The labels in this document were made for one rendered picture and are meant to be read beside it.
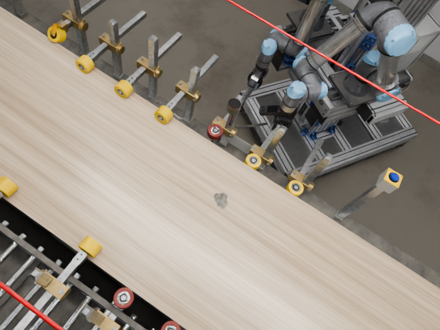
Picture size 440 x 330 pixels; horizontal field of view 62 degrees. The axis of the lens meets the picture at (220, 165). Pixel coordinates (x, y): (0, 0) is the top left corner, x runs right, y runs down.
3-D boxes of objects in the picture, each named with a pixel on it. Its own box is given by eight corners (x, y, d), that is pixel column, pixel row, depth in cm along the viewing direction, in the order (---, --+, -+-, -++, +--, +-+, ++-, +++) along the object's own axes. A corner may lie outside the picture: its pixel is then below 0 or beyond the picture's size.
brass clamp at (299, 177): (291, 171, 199) (294, 167, 194) (312, 185, 197) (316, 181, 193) (286, 180, 196) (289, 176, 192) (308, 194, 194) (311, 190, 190)
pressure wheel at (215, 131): (210, 131, 200) (213, 120, 189) (222, 139, 199) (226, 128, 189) (201, 142, 196) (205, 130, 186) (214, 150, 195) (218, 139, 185)
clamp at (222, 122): (215, 120, 201) (217, 115, 196) (236, 133, 199) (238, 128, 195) (210, 127, 198) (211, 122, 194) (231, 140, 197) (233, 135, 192)
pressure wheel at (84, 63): (97, 68, 190) (88, 67, 194) (89, 55, 184) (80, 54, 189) (89, 74, 187) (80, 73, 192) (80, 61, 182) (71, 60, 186)
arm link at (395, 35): (387, 75, 188) (403, 1, 139) (401, 99, 182) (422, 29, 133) (364, 85, 190) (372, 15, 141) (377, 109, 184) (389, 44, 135)
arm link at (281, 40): (287, 44, 199) (280, 57, 194) (269, 35, 200) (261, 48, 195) (292, 33, 192) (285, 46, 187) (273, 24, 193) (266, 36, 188)
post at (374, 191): (336, 211, 202) (381, 177, 162) (344, 215, 201) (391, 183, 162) (332, 217, 200) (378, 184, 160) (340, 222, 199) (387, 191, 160)
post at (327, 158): (292, 190, 210) (328, 151, 168) (297, 194, 210) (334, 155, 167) (289, 195, 208) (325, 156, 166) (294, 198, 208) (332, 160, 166)
